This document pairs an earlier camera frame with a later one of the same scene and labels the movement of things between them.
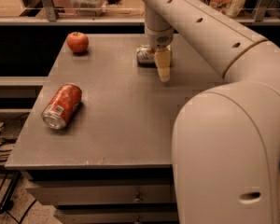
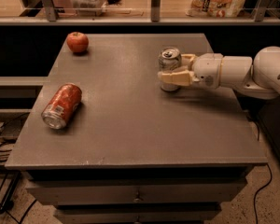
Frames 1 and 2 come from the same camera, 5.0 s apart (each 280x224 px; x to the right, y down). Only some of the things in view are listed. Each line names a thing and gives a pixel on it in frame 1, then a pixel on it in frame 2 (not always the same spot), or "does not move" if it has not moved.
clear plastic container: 90,0 does not move
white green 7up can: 146,56 to 169,59
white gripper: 159,40 to 207,69
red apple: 77,42 does not move
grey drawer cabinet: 96,143 does not move
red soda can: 63,103 does not move
